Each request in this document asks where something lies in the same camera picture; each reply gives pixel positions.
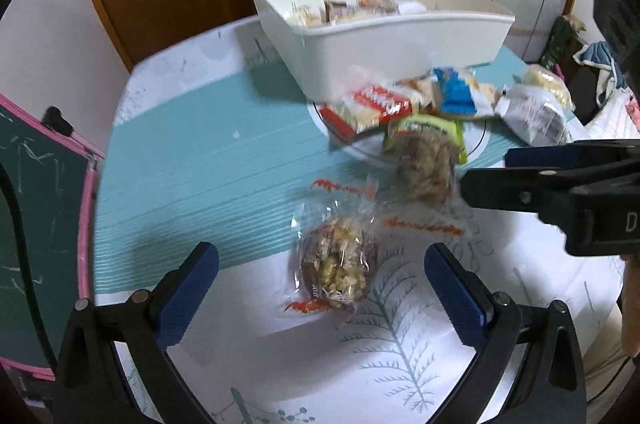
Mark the flat white snack packet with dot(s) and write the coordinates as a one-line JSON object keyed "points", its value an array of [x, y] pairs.
{"points": [[412, 6]]}

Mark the teal ribbed placemat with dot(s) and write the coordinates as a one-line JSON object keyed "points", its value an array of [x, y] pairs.
{"points": [[200, 179]]}

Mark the green bag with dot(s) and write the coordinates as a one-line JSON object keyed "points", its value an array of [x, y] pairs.
{"points": [[560, 38]]}

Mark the cream snack packet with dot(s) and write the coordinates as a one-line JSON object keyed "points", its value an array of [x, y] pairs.
{"points": [[425, 89]]}

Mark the person's beige trousers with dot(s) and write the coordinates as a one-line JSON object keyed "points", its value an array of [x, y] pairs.
{"points": [[605, 354]]}

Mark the person's right hand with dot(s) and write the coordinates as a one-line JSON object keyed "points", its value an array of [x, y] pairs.
{"points": [[629, 314]]}

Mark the blue and white snack packet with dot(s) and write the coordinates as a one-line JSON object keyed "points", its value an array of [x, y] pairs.
{"points": [[455, 96]]}

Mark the white plastic bin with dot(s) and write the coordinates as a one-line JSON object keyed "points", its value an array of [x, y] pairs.
{"points": [[400, 48]]}

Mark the white packet with red stripe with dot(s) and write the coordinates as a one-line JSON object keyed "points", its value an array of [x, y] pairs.
{"points": [[535, 118]]}

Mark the yellow rice crisp packet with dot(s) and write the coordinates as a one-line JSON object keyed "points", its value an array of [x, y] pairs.
{"points": [[305, 16]]}

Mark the clear packet of yellow puffs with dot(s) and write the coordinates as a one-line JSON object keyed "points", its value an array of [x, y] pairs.
{"points": [[545, 83]]}

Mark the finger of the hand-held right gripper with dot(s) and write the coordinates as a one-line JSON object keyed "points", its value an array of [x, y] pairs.
{"points": [[545, 156], [505, 191]]}

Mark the green label snack packet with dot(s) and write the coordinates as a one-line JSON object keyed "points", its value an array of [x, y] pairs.
{"points": [[427, 153]]}

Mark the green chalkboard with pink frame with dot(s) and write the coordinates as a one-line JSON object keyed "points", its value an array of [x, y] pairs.
{"points": [[35, 214]]}

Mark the black clip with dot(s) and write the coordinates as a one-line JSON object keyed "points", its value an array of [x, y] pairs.
{"points": [[57, 119]]}

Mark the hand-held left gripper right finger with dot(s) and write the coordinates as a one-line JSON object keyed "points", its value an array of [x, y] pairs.
{"points": [[455, 299]]}

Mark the blue and white cloth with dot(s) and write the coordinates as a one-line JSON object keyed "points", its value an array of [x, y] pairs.
{"points": [[600, 58]]}

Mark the white plate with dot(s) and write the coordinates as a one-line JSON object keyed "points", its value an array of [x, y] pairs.
{"points": [[475, 143]]}

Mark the popcorn ball twist wrapper packet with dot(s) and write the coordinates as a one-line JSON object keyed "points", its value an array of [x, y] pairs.
{"points": [[337, 264]]}

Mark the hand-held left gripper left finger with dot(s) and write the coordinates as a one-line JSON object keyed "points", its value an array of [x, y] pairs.
{"points": [[187, 299]]}

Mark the white packet with dark snack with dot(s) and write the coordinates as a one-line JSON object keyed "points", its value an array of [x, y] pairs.
{"points": [[335, 8]]}

